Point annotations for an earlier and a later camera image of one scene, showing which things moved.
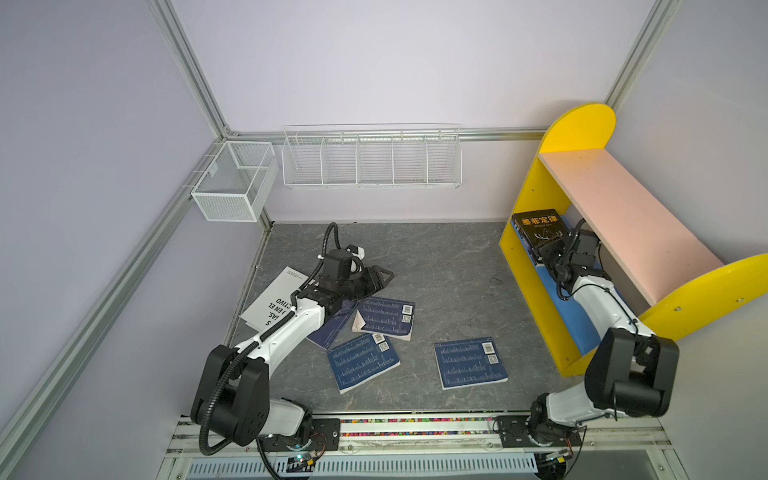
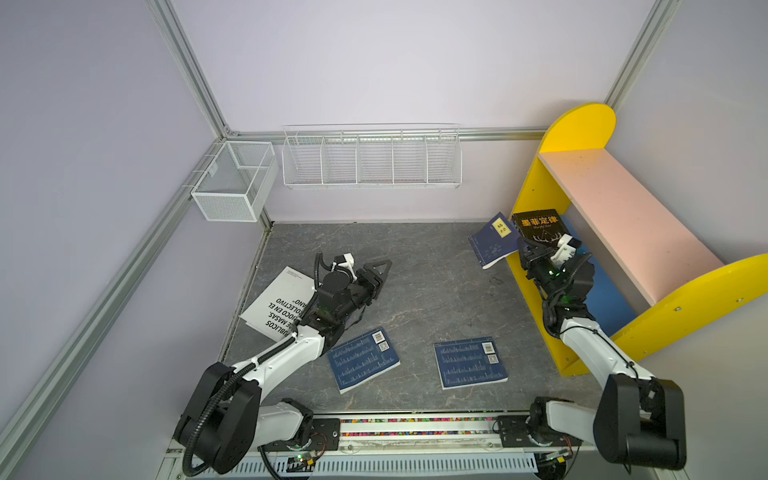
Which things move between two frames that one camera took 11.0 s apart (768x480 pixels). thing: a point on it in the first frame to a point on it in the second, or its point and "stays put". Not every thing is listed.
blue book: x=385 y=317 to x=495 y=240
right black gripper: x=550 y=248 to x=541 y=256
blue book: x=361 y=360 stays put
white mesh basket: x=241 y=184 stays put
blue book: x=469 y=362 stays put
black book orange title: x=535 y=228 stays put
